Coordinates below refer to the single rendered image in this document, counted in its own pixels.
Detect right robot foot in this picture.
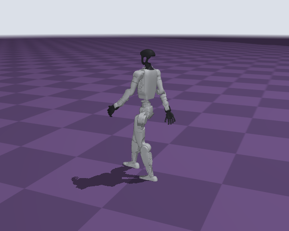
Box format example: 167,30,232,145
123,161,140,168

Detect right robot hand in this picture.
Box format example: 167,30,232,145
165,106,175,125

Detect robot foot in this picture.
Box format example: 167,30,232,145
123,161,140,168
139,175,158,181

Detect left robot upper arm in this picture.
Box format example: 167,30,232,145
129,70,145,96

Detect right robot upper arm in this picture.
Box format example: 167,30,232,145
156,69,164,95

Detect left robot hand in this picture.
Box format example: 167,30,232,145
107,105,119,117

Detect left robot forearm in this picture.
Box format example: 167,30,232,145
113,89,131,108

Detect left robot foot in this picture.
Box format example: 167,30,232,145
139,175,158,181

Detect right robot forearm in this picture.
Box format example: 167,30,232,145
160,91,169,111

